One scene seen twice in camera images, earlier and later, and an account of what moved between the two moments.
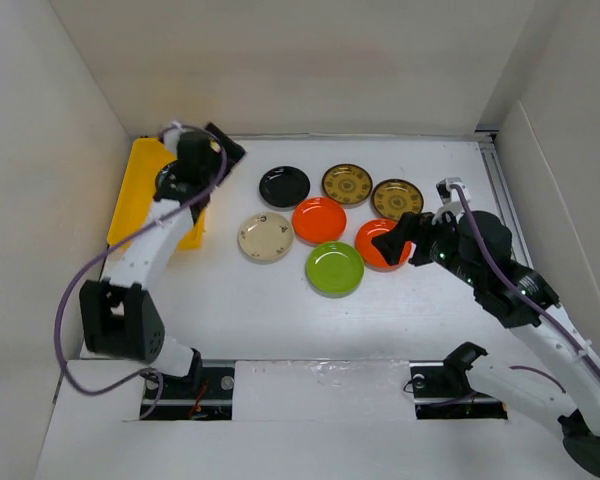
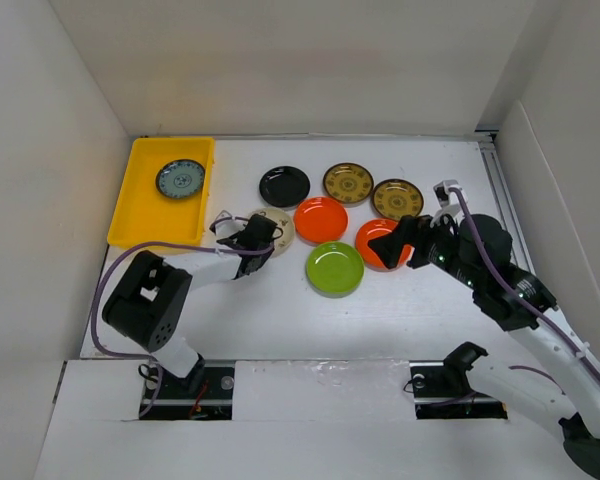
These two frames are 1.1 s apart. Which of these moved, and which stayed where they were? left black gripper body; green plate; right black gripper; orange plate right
Moved: left black gripper body
Stayed: green plate; right black gripper; orange plate right
